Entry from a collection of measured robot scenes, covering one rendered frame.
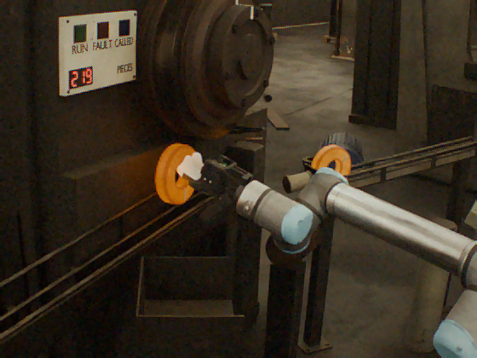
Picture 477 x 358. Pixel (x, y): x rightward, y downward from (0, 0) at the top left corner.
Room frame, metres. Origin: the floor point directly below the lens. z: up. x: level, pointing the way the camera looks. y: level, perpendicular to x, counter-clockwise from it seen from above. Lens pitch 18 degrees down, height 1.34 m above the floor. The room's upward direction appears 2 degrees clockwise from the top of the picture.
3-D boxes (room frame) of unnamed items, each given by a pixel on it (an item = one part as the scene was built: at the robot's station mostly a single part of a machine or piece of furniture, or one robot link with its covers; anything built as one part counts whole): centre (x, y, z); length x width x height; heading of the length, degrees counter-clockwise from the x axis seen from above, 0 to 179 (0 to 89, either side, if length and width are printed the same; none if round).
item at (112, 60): (1.48, 0.34, 1.15); 0.26 x 0.02 x 0.18; 151
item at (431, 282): (2.00, -0.73, 0.26); 0.12 x 0.12 x 0.52
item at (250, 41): (1.67, 0.00, 1.11); 0.28 x 0.06 x 0.28; 151
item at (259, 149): (1.93, -0.02, 0.68); 0.11 x 0.08 x 0.24; 61
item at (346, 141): (3.89, -0.65, 0.17); 0.57 x 0.31 x 0.34; 171
